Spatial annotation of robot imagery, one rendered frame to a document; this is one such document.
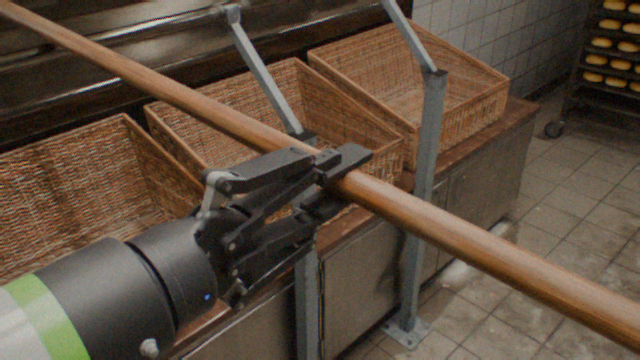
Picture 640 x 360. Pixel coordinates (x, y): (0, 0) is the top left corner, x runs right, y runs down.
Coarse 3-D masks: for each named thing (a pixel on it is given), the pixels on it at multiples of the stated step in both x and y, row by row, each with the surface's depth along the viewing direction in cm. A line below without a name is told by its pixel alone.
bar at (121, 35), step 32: (256, 0) 116; (288, 0) 122; (384, 0) 142; (96, 32) 96; (128, 32) 98; (160, 32) 103; (0, 64) 85; (32, 64) 89; (256, 64) 112; (288, 128) 113; (416, 192) 160; (416, 256) 171; (416, 288) 180; (416, 320) 194
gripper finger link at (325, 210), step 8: (320, 192) 52; (328, 192) 52; (304, 200) 51; (312, 200) 51; (320, 200) 51; (328, 200) 51; (336, 200) 51; (344, 200) 51; (304, 208) 51; (312, 208) 50; (320, 208) 50; (328, 208) 50; (336, 208) 50; (320, 216) 49; (328, 216) 50
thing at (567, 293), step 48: (0, 0) 99; (96, 48) 78; (192, 96) 64; (288, 144) 54; (336, 192) 50; (384, 192) 47; (432, 240) 44; (480, 240) 42; (528, 288) 39; (576, 288) 37; (624, 336) 35
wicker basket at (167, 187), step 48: (48, 144) 130; (96, 144) 138; (144, 144) 141; (0, 192) 125; (96, 192) 140; (144, 192) 150; (192, 192) 133; (0, 240) 127; (48, 240) 134; (96, 240) 140
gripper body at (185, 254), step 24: (192, 216) 40; (216, 216) 40; (240, 216) 42; (144, 240) 38; (168, 240) 38; (192, 240) 38; (216, 240) 41; (168, 264) 37; (192, 264) 37; (216, 264) 42; (168, 288) 36; (192, 288) 37; (216, 288) 39; (192, 312) 38
